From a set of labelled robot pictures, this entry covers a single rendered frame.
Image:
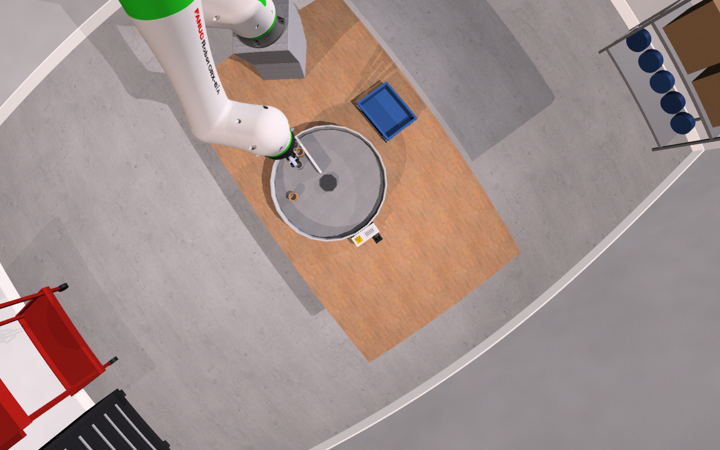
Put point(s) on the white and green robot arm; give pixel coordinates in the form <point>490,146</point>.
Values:
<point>175,31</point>

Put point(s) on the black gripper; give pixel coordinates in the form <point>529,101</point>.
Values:
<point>294,159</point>

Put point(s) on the blue open-top crate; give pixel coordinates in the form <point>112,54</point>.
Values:
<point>386,111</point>

